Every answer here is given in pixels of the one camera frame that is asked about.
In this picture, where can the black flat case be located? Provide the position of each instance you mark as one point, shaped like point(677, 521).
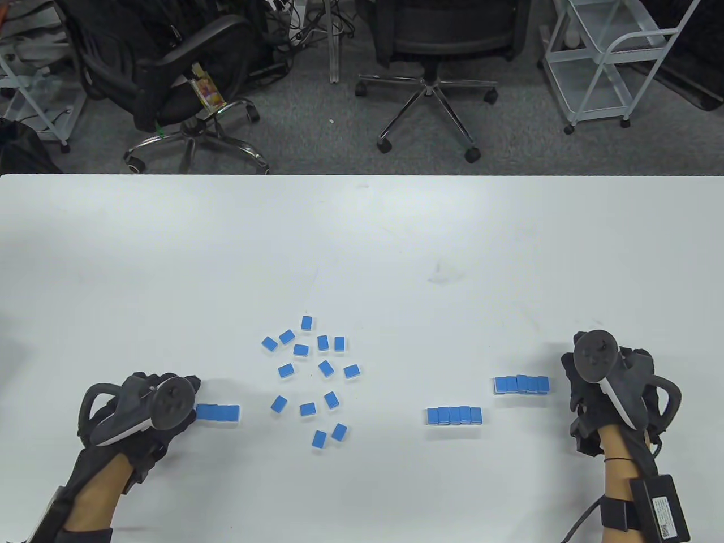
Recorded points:
point(698, 73)

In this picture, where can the white desk leg post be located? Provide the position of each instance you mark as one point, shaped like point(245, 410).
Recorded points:
point(335, 45)

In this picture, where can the person's right hand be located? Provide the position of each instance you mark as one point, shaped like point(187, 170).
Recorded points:
point(588, 404)

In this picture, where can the black mesh office chair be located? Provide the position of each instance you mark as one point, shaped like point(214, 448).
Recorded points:
point(447, 34)

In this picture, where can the person's right forearm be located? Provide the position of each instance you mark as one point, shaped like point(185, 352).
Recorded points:
point(616, 469)

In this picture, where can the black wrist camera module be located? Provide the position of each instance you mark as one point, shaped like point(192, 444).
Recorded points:
point(588, 441)
point(144, 464)

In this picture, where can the black box with white label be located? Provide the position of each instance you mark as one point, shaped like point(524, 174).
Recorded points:
point(662, 509)

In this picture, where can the black chair with chrome base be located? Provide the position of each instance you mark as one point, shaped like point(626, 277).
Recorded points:
point(169, 73)

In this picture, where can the blue mahjong tiles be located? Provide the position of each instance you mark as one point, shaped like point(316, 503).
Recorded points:
point(326, 368)

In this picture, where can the colourful snack packet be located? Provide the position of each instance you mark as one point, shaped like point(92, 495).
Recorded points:
point(206, 90)

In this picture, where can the grey and white controller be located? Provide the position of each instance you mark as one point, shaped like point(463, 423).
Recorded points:
point(169, 404)
point(594, 353)

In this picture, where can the plain black forearm box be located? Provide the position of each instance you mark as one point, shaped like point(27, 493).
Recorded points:
point(48, 515)

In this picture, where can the white metal rack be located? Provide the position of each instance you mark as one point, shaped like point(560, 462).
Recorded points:
point(54, 121)

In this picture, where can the grey crumpled cloth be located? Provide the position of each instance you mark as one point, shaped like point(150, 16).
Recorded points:
point(25, 42)

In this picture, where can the white metal cart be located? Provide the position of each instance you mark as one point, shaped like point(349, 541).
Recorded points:
point(588, 93)

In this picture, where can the person's left hand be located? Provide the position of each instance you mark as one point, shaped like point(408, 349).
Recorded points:
point(141, 447)

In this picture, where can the blue mahjong tile wall row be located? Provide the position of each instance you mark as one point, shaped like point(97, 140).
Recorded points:
point(520, 386)
point(218, 413)
point(452, 416)

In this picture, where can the person's left forearm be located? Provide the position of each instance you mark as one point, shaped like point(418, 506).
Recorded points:
point(96, 498)

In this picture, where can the black bag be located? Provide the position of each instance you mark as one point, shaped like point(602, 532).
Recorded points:
point(22, 150)

